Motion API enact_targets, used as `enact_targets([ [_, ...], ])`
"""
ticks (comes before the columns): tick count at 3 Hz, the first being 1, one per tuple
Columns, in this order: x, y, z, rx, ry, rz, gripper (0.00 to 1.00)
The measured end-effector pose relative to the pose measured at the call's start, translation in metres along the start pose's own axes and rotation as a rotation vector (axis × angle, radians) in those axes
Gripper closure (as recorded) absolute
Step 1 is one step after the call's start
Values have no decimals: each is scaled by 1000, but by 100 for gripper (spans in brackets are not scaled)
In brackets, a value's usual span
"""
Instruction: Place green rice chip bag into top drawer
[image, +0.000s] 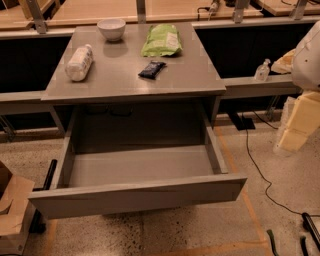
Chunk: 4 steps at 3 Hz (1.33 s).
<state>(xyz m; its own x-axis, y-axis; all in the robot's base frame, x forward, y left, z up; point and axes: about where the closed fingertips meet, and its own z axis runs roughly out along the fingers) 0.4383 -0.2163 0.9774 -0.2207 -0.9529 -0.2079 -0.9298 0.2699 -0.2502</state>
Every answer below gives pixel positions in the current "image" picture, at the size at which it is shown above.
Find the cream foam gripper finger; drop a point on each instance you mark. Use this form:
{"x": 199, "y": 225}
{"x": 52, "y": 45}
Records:
{"x": 299, "y": 120}

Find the green rice chip bag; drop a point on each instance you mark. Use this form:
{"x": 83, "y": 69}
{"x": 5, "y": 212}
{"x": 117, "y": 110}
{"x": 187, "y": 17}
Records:
{"x": 162, "y": 40}

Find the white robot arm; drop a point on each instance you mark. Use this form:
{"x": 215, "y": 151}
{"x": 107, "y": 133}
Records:
{"x": 303, "y": 62}

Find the grey cabinet with counter top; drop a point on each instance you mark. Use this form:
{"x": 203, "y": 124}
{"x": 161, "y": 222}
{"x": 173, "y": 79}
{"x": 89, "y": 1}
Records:
{"x": 113, "y": 77}

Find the open grey top drawer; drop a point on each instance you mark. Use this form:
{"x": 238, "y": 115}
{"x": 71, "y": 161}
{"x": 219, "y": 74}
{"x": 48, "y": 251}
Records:
{"x": 155, "y": 158}

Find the clear hand sanitizer bottle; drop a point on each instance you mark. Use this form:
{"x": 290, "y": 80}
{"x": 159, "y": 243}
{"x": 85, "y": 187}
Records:
{"x": 262, "y": 71}

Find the black table foot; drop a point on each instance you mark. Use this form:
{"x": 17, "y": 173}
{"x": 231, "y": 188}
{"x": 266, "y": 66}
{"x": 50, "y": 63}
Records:
{"x": 241, "y": 122}

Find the dark blue snack packet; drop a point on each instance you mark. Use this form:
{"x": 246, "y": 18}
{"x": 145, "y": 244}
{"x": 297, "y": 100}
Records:
{"x": 152, "y": 69}

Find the white ceramic bowl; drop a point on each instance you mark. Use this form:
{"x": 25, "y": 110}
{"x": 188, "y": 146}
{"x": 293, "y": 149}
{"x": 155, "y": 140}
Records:
{"x": 112, "y": 29}

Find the white plastic bottle lying down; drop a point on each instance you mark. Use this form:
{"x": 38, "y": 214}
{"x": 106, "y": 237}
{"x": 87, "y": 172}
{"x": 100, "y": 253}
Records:
{"x": 80, "y": 63}

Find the brown cardboard box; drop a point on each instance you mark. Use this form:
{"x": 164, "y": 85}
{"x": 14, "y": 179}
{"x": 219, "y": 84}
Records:
{"x": 16, "y": 212}

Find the green handled tool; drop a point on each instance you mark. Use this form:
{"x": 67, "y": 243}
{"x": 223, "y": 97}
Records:
{"x": 272, "y": 242}

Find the grey metal bracket post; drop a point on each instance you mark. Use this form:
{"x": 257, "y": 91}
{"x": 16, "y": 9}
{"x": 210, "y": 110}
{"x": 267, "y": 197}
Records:
{"x": 37, "y": 16}

